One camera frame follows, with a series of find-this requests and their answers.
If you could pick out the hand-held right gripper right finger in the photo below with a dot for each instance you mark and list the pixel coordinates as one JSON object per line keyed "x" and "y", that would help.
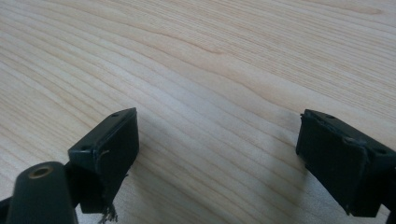
{"x": 339, "y": 161}

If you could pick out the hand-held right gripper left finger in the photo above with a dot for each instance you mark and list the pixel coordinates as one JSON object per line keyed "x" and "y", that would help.
{"x": 106, "y": 155}

